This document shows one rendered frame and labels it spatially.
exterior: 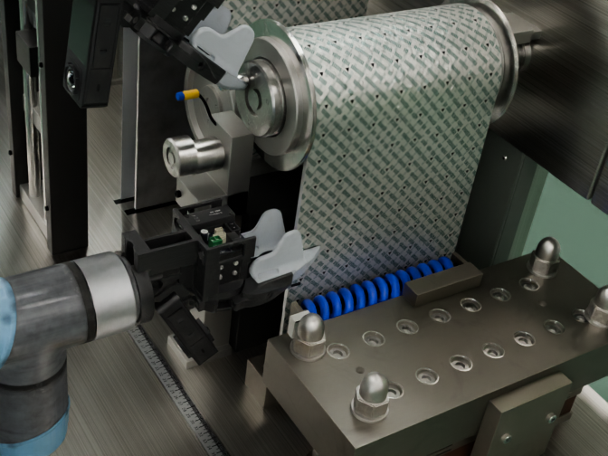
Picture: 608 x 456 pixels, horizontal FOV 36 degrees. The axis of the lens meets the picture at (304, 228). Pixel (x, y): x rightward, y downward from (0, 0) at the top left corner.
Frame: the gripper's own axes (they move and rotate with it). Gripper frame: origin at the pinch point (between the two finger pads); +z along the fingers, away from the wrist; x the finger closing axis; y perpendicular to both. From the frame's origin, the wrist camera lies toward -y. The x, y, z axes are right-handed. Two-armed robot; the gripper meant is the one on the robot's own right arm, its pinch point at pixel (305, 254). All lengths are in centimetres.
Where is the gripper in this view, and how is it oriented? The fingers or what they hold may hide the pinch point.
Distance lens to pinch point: 98.1
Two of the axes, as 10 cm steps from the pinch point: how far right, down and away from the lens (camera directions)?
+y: 1.2, -8.0, -5.8
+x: -5.3, -5.5, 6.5
